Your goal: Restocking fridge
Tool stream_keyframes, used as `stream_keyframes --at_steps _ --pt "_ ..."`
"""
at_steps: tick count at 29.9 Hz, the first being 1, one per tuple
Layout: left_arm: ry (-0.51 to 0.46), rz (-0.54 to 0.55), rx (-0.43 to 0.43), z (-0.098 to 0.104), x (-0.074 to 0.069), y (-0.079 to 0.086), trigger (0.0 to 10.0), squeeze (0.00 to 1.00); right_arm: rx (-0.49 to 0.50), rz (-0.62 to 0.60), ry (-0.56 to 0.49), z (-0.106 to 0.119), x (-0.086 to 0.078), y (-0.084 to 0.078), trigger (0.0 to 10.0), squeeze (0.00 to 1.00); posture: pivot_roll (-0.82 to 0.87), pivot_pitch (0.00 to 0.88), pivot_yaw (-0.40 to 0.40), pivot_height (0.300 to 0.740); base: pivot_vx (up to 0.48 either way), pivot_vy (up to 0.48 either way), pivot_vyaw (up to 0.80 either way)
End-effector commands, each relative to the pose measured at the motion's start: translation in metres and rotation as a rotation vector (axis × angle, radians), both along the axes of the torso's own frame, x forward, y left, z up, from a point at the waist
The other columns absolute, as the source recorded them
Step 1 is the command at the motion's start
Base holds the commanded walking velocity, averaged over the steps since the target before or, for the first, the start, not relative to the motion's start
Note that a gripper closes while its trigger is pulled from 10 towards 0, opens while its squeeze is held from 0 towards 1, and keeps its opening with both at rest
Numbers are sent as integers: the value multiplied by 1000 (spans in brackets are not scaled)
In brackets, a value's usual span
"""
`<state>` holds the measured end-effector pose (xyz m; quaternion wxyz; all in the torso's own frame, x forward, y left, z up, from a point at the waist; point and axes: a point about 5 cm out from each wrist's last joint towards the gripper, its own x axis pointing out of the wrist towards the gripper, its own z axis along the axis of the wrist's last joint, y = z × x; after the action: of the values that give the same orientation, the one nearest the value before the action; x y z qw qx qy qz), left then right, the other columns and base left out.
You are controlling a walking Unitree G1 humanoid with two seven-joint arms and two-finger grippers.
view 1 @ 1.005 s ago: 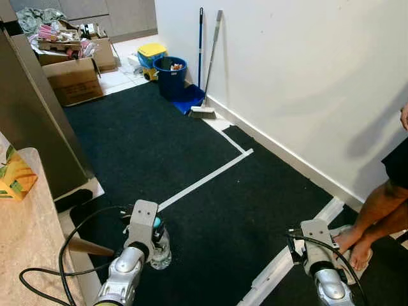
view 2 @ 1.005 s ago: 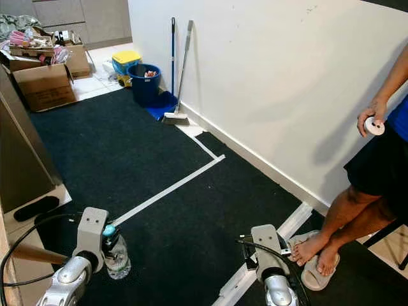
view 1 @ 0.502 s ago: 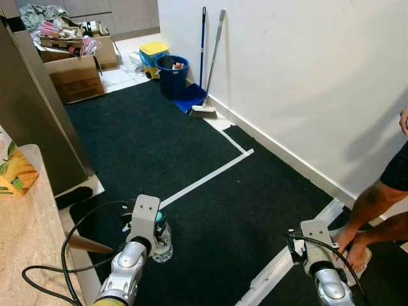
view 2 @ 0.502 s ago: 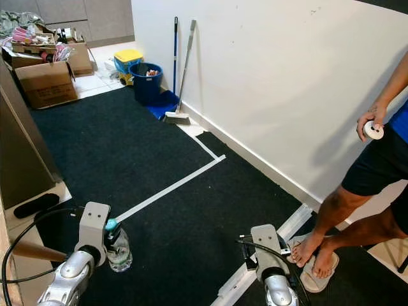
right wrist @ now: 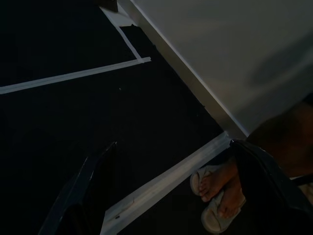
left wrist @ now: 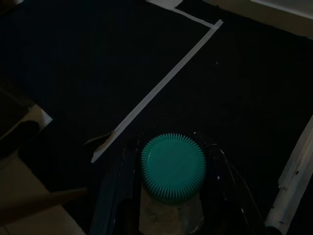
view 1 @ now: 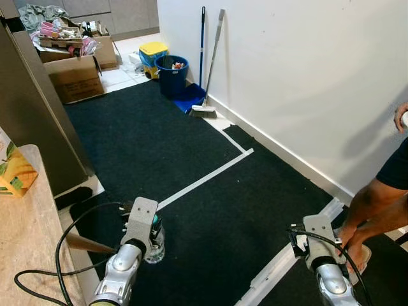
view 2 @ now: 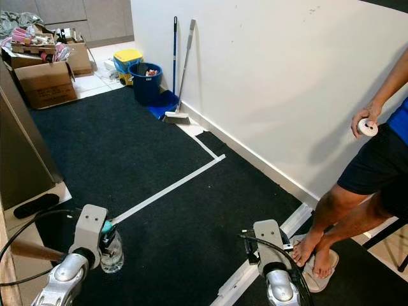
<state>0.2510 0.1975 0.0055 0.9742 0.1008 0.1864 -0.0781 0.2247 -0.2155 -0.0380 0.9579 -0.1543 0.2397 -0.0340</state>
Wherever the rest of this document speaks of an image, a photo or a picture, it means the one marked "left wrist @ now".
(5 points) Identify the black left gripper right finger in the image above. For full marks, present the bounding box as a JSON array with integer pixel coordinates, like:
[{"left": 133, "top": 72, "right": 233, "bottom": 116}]
[{"left": 194, "top": 131, "right": 267, "bottom": 235}]

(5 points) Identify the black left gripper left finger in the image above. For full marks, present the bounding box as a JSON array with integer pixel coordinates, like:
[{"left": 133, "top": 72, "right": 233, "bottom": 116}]
[{"left": 88, "top": 133, "right": 145, "bottom": 235}]

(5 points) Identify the clear water bottle teal cap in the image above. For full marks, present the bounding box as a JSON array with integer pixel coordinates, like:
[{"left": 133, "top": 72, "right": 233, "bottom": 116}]
[{"left": 138, "top": 132, "right": 207, "bottom": 235}]

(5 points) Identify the light wooden table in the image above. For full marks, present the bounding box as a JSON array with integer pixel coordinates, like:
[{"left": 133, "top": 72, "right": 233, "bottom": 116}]
[{"left": 0, "top": 187, "right": 89, "bottom": 222}]

